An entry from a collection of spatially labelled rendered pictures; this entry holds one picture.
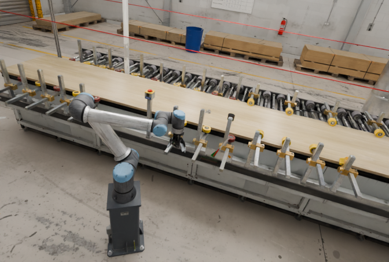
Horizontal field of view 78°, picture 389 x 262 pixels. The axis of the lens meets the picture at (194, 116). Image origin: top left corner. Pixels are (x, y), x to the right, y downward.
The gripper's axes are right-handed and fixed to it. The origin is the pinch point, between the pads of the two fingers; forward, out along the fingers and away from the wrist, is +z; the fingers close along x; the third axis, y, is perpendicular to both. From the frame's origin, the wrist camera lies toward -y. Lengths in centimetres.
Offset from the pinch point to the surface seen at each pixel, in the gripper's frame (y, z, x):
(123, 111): -55, 15, -82
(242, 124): -72, 4, 46
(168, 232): 11, 94, 4
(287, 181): -29, 24, 97
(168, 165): -58, 77, -25
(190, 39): -575, 54, -162
